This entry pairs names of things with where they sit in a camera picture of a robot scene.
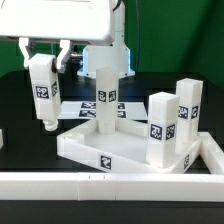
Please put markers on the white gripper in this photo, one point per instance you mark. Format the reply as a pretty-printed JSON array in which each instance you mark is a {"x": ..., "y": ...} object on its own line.
[{"x": 83, "y": 21}]

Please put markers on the white desk tabletop tray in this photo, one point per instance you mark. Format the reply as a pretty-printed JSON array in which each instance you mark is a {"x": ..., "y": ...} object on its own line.
[{"x": 123, "y": 151}]

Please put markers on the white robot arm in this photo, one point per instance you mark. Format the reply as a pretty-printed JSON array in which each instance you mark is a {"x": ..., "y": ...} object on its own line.
[{"x": 116, "y": 55}]

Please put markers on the white part at left edge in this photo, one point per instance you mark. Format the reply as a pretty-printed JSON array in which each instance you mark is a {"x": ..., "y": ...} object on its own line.
[{"x": 1, "y": 139}]

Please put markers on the white marker base plate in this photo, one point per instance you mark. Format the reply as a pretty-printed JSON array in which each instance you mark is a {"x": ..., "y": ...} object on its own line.
[{"x": 87, "y": 110}]

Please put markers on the white L-shaped obstacle wall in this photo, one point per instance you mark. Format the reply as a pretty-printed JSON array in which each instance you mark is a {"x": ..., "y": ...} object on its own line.
[{"x": 122, "y": 187}]

